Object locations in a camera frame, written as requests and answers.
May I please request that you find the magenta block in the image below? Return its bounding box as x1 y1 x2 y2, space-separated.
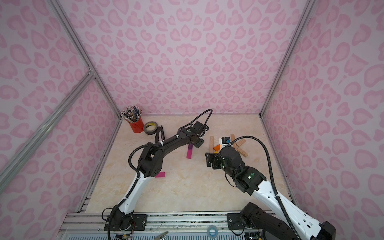
187 149 193 159
156 172 166 178

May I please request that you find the wooden block top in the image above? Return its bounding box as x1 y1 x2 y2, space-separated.
209 136 215 153

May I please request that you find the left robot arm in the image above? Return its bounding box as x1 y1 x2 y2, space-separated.
104 121 209 233

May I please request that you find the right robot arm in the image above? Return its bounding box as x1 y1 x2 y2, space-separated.
206 147 336 240

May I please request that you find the black stapler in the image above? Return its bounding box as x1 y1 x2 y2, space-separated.
155 126 166 143

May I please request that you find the black tape roll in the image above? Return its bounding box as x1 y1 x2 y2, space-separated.
143 121 159 135

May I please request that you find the red pencil cup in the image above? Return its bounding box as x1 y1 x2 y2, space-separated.
129 118 144 134

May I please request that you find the bundle of coloured pencils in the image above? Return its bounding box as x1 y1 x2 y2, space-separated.
121 106 142 123

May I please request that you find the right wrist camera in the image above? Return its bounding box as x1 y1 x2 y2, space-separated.
220 137 231 149

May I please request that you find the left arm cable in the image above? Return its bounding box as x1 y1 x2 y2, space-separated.
179 108 214 133

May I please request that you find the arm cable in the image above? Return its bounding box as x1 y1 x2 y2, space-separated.
230 135 302 240
179 108 214 133

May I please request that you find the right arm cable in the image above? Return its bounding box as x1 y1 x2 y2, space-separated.
230 135 302 240

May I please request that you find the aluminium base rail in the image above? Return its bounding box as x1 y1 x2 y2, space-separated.
56 209 316 240

